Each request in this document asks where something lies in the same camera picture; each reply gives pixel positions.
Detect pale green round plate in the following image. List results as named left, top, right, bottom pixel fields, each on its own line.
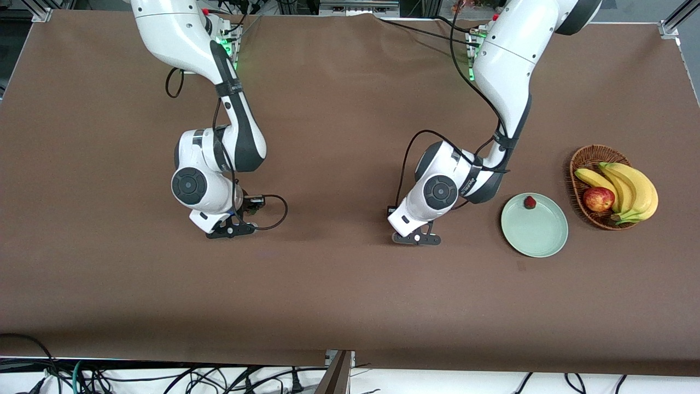
left=501, top=193, right=569, bottom=258

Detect brown table cover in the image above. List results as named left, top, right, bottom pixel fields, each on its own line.
left=0, top=10, right=700, bottom=378

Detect brown wicker basket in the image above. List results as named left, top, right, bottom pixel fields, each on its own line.
left=569, top=144, right=639, bottom=231

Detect silver metal box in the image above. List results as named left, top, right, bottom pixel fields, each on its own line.
left=319, top=0, right=400, bottom=17

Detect red apple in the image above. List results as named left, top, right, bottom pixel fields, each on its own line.
left=582, top=187, right=616, bottom=213

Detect orange toy objects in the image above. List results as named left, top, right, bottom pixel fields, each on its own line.
left=451, top=0, right=493, bottom=15

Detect yellow banana bunch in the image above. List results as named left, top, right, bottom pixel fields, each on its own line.
left=602, top=162, right=659, bottom=225

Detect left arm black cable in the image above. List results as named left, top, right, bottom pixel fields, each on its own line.
left=396, top=0, right=512, bottom=210

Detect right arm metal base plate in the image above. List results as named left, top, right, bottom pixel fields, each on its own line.
left=179, top=55, right=238, bottom=75

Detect black cable bundle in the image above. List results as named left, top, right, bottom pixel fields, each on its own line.
left=82, top=364, right=329, bottom=394

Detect long black table cable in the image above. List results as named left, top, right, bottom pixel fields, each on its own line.
left=377, top=18, right=483, bottom=48

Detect short black table cable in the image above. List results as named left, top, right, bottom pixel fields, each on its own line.
left=435, top=15, right=477, bottom=34

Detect teal cable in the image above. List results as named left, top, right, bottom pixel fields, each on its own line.
left=71, top=360, right=89, bottom=394

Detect black looped floor cable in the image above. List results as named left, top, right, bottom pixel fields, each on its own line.
left=0, top=333, right=62, bottom=394

